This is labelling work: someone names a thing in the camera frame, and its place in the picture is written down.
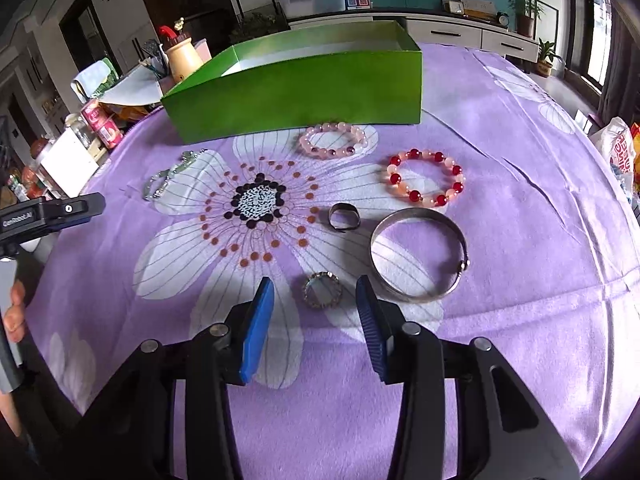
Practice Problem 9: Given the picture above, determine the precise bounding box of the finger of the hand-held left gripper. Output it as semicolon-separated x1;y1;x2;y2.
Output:
44;192;107;231

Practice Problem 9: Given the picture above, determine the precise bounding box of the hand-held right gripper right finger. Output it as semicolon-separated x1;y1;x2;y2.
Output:
354;275;581;480

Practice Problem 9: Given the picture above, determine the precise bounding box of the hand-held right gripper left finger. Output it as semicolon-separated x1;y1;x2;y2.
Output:
70;276;276;480

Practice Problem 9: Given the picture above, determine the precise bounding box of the small beaded ring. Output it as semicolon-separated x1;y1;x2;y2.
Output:
301;271;343;309

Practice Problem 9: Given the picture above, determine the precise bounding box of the silver chain bracelet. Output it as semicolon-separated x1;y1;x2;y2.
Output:
143;149;208;202

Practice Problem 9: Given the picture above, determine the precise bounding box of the silver ring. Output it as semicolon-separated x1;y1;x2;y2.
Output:
327;202;362;233

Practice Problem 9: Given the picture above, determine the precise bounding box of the silver bangle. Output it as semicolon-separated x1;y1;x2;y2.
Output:
370;207;472;303

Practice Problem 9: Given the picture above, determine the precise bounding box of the red and pink bead bracelet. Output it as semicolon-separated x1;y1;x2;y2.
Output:
384;148;467;208

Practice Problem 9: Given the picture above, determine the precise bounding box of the pale pink bead bracelet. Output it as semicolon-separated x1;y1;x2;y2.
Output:
298;121;379;161

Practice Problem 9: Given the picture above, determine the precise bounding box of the green cardboard box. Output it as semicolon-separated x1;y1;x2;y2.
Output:
161;20;423;145

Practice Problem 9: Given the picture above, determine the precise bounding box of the person's left hand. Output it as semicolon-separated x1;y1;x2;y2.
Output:
2;280;28;344

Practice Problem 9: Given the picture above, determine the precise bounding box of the red snack can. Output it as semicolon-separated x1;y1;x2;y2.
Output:
80;99;123;150

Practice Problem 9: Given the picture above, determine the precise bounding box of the green white packet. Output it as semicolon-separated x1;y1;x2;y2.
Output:
72;58;121;98

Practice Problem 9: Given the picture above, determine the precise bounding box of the beige bottle with red straw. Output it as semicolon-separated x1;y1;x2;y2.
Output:
159;17;206;81

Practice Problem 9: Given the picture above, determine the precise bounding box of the dark stand with plants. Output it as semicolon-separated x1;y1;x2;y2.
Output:
230;10;288;43

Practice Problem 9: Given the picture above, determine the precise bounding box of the white printed plastic bag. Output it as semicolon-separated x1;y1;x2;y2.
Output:
589;116;636;173

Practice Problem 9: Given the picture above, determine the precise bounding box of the white television cabinet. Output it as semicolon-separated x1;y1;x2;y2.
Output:
287;7;541;68

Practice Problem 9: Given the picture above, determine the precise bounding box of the small potted plant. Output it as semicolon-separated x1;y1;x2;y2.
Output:
535;39;566;78

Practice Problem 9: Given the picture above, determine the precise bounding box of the tall potted plant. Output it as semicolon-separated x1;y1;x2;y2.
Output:
507;0;546;38

